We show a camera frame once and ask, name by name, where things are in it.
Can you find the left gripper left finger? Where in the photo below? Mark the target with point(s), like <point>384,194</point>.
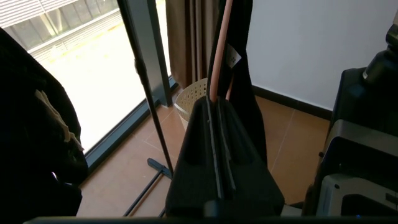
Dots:
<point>189,186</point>

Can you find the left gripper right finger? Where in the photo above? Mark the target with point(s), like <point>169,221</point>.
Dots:
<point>255,189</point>

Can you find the black T-shirt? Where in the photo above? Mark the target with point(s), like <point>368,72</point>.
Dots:
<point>245,93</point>

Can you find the pink clothes hanger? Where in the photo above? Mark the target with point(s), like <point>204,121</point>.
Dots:
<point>220,46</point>

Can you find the black shorts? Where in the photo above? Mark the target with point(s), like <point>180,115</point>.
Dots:
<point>31,140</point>

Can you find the black clothes rack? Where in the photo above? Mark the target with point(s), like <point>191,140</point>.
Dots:
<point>155,118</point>

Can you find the white laundry basket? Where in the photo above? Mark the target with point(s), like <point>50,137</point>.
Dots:
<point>192,96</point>

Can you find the brown curtain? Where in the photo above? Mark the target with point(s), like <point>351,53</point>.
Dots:
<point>189,40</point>

